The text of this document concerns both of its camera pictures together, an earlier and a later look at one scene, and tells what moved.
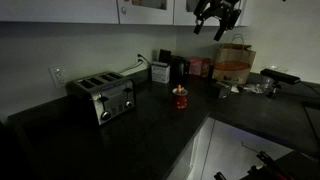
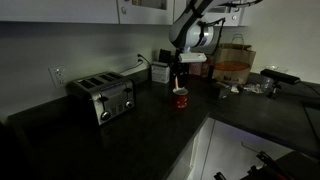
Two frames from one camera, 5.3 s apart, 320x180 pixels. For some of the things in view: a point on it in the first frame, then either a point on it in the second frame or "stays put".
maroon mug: [180, 98] stays put
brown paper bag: [233, 61] stays put
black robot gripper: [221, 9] -> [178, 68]
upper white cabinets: [108, 12] stays put
